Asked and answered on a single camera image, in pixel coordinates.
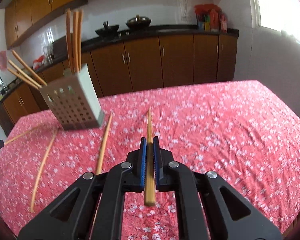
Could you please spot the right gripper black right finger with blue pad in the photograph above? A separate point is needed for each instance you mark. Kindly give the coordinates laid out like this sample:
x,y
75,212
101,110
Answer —
x,y
208,207

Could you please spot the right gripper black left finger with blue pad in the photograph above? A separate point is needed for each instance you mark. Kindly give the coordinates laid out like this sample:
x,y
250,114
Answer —
x,y
92,206

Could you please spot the lower wooden kitchen cabinets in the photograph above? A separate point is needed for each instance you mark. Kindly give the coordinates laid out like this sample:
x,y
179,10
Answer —
x,y
162,61

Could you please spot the black kitchen countertop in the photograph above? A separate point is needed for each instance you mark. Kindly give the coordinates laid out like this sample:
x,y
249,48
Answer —
x,y
124,35

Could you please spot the chopstick in holder leaning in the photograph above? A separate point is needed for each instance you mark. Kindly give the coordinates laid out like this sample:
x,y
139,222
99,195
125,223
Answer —
x,y
32,79

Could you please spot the red floral tablecloth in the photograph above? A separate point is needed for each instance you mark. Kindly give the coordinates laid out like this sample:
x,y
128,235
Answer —
x,y
241,130

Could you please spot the red plastic bag hanging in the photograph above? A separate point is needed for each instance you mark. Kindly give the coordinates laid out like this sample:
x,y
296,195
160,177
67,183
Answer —
x,y
3,60

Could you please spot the white perforated utensil holder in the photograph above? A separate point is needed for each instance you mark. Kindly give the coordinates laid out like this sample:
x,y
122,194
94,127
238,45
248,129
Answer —
x,y
73,101

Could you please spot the chopstick in holder upright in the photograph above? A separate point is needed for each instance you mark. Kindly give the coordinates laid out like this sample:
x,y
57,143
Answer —
x,y
68,40

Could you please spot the upper wooden cabinets left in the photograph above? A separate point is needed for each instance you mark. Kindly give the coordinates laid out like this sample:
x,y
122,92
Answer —
x,y
24,17

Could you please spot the black pan on stove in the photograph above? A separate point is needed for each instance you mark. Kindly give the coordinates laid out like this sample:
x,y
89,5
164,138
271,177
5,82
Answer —
x,y
108,31

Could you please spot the red oil jugs group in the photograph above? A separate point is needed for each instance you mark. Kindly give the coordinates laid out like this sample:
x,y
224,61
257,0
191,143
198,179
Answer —
x,y
210,17

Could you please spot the black wok with lid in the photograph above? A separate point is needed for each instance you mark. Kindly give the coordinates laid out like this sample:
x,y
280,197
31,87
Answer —
x,y
138,22

